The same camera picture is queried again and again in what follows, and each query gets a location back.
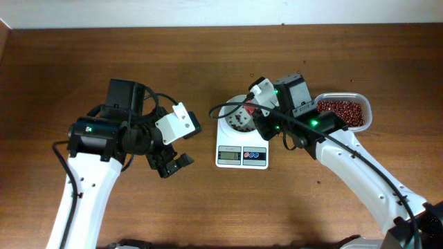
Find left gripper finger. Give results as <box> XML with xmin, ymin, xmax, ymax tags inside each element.
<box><xmin>183</xmin><ymin>111</ymin><xmax>202</xmax><ymax>139</ymax></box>
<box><xmin>173</xmin><ymin>154</ymin><xmax>195</xmax><ymax>172</ymax></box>

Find pink measuring scoop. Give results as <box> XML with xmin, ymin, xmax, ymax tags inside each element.
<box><xmin>243</xmin><ymin>101</ymin><xmax>257</xmax><ymax>116</ymax></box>

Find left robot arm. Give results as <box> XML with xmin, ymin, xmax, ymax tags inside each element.
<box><xmin>47</xmin><ymin>79</ymin><xmax>201</xmax><ymax>248</ymax></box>

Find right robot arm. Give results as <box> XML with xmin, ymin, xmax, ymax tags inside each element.
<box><xmin>248</xmin><ymin>74</ymin><xmax>442</xmax><ymax>248</ymax></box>

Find white digital kitchen scale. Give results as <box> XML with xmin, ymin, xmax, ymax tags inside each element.
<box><xmin>215</xmin><ymin>118</ymin><xmax>269</xmax><ymax>169</ymax></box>

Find white round bowl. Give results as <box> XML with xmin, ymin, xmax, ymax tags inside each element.
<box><xmin>219</xmin><ymin>95</ymin><xmax>255</xmax><ymax>133</ymax></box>

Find beans in white bowl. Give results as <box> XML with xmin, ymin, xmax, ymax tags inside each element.
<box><xmin>226</xmin><ymin>111</ymin><xmax>255</xmax><ymax>132</ymax></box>

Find red adzuki beans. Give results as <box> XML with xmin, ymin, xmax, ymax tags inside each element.
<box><xmin>317</xmin><ymin>100</ymin><xmax>365</xmax><ymax>127</ymax></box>

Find clear plastic bean container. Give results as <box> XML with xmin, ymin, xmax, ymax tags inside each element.
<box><xmin>315</xmin><ymin>93</ymin><xmax>372</xmax><ymax>132</ymax></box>

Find right black cable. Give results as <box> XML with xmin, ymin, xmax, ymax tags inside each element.
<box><xmin>208</xmin><ymin>92</ymin><xmax>422</xmax><ymax>249</ymax></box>

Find black cable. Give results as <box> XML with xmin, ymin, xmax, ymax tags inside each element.
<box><xmin>208</xmin><ymin>92</ymin><xmax>422</xmax><ymax>249</ymax></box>
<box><xmin>51</xmin><ymin>86</ymin><xmax>179</xmax><ymax>249</ymax></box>

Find left black cable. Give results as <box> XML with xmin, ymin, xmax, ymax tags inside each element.
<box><xmin>51</xmin><ymin>86</ymin><xmax>179</xmax><ymax>249</ymax></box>

